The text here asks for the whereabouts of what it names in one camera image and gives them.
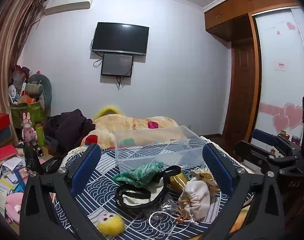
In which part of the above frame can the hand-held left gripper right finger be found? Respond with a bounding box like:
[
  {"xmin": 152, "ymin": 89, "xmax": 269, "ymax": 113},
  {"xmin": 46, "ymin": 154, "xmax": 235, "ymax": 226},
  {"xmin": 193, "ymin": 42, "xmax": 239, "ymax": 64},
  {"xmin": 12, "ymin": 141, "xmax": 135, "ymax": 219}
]
[{"xmin": 201, "ymin": 142, "xmax": 285, "ymax": 240}]

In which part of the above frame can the white air conditioner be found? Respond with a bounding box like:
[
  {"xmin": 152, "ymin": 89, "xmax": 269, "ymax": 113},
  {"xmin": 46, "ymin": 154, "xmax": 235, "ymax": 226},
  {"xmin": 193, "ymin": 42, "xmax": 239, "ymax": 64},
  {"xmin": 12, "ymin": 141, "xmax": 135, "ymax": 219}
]
[{"xmin": 43, "ymin": 0, "xmax": 95, "ymax": 16}]

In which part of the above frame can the grey plush toy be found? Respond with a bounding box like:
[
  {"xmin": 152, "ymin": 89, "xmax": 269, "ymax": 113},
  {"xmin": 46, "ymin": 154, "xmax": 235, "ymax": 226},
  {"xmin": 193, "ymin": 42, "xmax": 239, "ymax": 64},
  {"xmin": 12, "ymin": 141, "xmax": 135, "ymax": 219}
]
[{"xmin": 25, "ymin": 74, "xmax": 52, "ymax": 117}]

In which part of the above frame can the pink rabbit figure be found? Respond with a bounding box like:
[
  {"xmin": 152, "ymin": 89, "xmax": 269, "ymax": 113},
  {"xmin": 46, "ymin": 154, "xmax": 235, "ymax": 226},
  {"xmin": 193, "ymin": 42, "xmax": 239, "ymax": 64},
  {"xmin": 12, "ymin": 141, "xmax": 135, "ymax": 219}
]
[{"xmin": 21, "ymin": 112, "xmax": 38, "ymax": 143}]

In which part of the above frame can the pile of books and papers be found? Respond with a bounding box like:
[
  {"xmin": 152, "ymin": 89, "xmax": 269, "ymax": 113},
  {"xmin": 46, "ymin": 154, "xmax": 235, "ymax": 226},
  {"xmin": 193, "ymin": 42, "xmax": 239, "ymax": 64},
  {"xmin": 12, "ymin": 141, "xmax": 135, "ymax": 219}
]
[{"xmin": 0, "ymin": 142, "xmax": 30, "ymax": 205}]

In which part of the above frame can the clear plastic storage box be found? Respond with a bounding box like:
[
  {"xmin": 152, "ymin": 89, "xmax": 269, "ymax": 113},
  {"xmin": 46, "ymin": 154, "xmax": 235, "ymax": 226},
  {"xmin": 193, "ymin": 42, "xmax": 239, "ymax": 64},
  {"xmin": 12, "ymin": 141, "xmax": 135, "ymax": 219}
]
[{"xmin": 114, "ymin": 125, "xmax": 209, "ymax": 173}]

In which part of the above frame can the white drawstring pouch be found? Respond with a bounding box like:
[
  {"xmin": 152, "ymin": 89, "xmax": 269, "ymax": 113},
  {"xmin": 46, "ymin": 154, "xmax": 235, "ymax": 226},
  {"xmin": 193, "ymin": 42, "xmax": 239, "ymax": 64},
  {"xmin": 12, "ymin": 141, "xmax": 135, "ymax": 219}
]
[{"xmin": 178, "ymin": 180, "xmax": 211, "ymax": 222}]

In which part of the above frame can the striped brown curtain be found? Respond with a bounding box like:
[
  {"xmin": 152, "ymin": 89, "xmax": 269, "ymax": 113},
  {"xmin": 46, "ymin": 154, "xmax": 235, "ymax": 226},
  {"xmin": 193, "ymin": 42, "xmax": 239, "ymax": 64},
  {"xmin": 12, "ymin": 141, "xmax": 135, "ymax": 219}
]
[{"xmin": 0, "ymin": 0, "xmax": 46, "ymax": 117}]

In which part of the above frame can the dark clothes pile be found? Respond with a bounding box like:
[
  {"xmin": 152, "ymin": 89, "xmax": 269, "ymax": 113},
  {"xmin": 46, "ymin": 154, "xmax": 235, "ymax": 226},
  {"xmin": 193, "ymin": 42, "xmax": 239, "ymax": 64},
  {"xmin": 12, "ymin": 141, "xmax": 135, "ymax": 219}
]
[{"xmin": 43, "ymin": 109, "xmax": 96, "ymax": 154}]

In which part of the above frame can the green knitted cloth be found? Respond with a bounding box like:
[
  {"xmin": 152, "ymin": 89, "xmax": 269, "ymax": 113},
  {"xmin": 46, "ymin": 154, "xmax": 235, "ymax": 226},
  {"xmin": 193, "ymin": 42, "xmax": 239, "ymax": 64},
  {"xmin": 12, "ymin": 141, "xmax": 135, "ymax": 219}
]
[{"xmin": 113, "ymin": 161, "xmax": 165, "ymax": 188}]

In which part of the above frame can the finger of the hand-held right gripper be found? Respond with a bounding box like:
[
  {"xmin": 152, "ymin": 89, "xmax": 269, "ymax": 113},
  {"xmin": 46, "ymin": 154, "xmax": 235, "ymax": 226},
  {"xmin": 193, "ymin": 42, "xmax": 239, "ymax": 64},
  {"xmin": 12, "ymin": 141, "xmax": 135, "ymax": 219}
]
[
  {"xmin": 252, "ymin": 129, "xmax": 300, "ymax": 157},
  {"xmin": 234, "ymin": 140, "xmax": 300, "ymax": 176}
]

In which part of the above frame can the white sliding wardrobe door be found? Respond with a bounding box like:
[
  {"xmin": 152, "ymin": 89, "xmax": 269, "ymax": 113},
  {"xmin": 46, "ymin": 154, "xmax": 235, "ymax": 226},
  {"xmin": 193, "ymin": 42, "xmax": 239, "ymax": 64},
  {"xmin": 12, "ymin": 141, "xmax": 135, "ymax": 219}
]
[{"xmin": 253, "ymin": 6, "xmax": 304, "ymax": 143}]

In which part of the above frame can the clear plastic bag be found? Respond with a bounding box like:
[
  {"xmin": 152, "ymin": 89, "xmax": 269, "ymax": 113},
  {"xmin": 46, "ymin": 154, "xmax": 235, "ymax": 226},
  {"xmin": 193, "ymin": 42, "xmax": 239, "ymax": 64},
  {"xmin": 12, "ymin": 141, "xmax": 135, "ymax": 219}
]
[{"xmin": 152, "ymin": 192, "xmax": 185, "ymax": 222}]

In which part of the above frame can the pink plush toy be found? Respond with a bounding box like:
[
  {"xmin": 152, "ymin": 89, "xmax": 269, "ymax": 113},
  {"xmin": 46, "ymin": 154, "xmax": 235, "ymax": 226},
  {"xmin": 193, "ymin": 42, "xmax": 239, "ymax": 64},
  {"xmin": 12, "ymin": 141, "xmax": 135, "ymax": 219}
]
[{"xmin": 4, "ymin": 192, "xmax": 26, "ymax": 224}]

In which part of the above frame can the green bottle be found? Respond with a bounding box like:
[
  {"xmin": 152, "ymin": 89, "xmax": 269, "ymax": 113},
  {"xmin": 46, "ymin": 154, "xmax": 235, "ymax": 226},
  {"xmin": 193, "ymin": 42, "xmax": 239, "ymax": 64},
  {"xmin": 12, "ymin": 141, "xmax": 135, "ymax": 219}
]
[{"xmin": 35, "ymin": 121, "xmax": 46, "ymax": 147}]

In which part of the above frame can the yellow plush toy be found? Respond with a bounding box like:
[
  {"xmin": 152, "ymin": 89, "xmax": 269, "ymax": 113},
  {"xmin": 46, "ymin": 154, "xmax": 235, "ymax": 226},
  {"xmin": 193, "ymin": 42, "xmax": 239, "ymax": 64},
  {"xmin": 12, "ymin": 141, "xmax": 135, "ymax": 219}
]
[{"xmin": 96, "ymin": 212, "xmax": 125, "ymax": 236}]

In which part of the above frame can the black elastic headband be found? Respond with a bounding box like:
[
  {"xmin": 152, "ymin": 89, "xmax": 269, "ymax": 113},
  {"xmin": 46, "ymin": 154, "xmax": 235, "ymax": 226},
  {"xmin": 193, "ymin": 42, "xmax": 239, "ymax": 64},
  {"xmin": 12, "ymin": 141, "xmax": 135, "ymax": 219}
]
[{"xmin": 115, "ymin": 165, "xmax": 182, "ymax": 211}]

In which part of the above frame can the yellow fluffy toy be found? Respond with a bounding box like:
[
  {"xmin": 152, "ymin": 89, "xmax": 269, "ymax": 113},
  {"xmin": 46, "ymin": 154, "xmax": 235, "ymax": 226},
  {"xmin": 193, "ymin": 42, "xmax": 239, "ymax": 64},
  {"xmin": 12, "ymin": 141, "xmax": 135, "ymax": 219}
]
[{"xmin": 94, "ymin": 104, "xmax": 122, "ymax": 120}]

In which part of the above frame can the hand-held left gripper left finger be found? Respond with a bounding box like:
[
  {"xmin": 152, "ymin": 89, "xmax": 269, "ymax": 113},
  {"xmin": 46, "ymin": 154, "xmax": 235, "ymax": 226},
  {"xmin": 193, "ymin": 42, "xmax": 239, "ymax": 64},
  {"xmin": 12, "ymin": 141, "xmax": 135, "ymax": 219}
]
[{"xmin": 20, "ymin": 143, "xmax": 102, "ymax": 240}]

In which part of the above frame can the white cord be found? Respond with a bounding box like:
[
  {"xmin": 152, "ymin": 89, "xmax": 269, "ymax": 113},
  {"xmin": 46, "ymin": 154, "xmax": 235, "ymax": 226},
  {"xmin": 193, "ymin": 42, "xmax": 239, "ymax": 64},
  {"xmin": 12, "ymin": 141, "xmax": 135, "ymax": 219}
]
[{"xmin": 148, "ymin": 210, "xmax": 196, "ymax": 236}]

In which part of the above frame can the wall-mounted black television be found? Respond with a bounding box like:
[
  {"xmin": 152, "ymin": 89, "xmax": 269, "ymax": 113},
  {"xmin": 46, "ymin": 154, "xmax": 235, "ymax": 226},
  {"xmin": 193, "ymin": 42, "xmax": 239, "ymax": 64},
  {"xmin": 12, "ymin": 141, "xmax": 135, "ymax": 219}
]
[{"xmin": 91, "ymin": 22, "xmax": 150, "ymax": 56}]

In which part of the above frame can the wooden wardrobe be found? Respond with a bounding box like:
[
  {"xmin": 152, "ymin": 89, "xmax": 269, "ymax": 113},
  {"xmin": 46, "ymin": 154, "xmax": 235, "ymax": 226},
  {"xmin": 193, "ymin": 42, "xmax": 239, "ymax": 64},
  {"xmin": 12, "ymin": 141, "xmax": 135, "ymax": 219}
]
[{"xmin": 204, "ymin": 0, "xmax": 301, "ymax": 43}]

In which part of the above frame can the red box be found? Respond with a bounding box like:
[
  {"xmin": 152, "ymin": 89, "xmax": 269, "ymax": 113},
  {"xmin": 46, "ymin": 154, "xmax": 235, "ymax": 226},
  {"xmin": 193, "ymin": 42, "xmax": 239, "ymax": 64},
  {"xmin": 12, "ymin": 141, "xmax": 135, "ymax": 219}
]
[{"xmin": 0, "ymin": 113, "xmax": 11, "ymax": 137}]

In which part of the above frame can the small wall-mounted monitor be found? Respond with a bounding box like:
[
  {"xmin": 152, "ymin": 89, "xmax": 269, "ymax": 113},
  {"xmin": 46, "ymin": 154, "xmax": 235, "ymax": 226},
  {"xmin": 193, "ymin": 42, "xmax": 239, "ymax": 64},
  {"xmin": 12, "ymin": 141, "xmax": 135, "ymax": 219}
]
[{"xmin": 101, "ymin": 53, "xmax": 134, "ymax": 77}]

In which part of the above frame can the beige plush blanket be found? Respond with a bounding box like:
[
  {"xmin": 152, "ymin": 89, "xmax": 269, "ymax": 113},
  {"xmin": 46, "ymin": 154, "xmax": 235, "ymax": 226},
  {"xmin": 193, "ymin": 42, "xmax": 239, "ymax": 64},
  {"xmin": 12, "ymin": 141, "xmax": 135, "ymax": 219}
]
[{"xmin": 81, "ymin": 114, "xmax": 190, "ymax": 150}]

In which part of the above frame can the brown wooden door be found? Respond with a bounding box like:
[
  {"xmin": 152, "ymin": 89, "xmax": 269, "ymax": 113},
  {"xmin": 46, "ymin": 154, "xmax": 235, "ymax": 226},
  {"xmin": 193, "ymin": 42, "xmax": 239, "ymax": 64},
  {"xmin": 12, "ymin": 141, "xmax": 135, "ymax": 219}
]
[{"xmin": 222, "ymin": 37, "xmax": 262, "ymax": 147}]

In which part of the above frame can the green storage bag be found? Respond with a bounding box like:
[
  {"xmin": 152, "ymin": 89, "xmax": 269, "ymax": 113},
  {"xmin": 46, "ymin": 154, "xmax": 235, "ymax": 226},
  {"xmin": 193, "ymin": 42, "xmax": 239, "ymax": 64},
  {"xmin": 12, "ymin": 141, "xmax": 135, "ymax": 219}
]
[{"xmin": 10, "ymin": 100, "xmax": 46, "ymax": 133}]

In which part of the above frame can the gold satin pouch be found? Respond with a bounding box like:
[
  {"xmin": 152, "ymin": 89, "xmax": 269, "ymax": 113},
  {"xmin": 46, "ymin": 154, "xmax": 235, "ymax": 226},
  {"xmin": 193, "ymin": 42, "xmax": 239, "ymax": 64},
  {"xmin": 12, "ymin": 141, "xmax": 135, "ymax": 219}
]
[{"xmin": 168, "ymin": 172, "xmax": 190, "ymax": 195}]

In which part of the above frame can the blue wave-patterned bed sheet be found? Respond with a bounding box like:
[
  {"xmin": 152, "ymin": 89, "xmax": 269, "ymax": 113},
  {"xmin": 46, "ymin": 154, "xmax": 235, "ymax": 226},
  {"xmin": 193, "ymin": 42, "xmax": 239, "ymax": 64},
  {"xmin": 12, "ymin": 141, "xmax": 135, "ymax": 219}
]
[{"xmin": 51, "ymin": 136, "xmax": 257, "ymax": 240}]

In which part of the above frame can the black cylinder lens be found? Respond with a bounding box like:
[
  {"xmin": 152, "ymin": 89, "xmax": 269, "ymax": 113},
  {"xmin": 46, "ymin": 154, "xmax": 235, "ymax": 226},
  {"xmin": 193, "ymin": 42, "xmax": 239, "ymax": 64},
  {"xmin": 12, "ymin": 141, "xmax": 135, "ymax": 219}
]
[{"xmin": 29, "ymin": 140, "xmax": 45, "ymax": 157}]

